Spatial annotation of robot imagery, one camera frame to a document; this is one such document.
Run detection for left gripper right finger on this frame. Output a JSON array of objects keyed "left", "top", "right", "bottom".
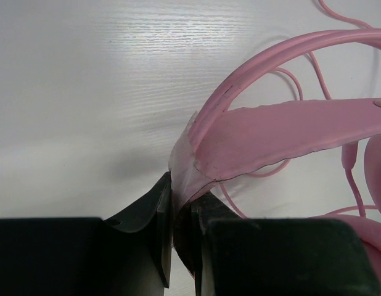
[{"left": 173, "top": 193, "right": 381, "bottom": 295}]

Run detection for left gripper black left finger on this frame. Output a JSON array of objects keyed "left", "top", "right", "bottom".
[{"left": 0, "top": 173, "right": 171, "bottom": 295}]

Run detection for pink headphones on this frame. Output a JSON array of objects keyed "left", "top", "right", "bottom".
[{"left": 169, "top": 28, "right": 381, "bottom": 263}]

